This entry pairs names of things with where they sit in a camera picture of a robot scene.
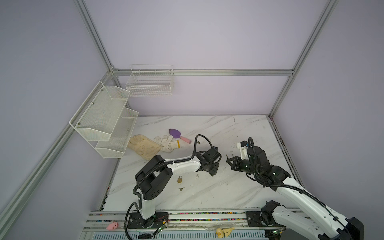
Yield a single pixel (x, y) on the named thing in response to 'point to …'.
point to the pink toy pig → (113, 226)
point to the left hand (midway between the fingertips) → (213, 168)
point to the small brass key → (181, 188)
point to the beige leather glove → (145, 147)
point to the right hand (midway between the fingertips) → (226, 160)
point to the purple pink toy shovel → (176, 134)
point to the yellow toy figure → (220, 232)
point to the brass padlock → (179, 180)
